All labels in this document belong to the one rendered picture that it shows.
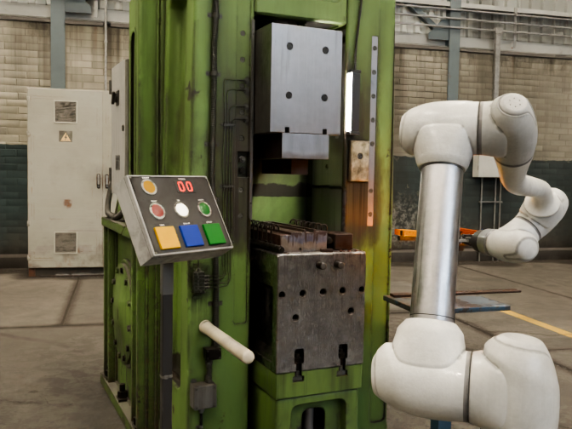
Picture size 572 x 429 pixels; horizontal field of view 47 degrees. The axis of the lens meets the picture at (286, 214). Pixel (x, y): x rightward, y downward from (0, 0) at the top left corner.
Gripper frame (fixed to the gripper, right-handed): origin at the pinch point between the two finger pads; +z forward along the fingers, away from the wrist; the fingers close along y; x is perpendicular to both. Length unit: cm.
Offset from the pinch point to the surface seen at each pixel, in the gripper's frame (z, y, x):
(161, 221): 4, -103, 6
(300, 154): 32, -47, 29
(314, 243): 33, -40, -5
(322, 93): 32, -38, 53
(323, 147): 33, -37, 32
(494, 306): 7.5, 24.4, -27.9
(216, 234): 11, -83, 1
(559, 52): 591, 554, 213
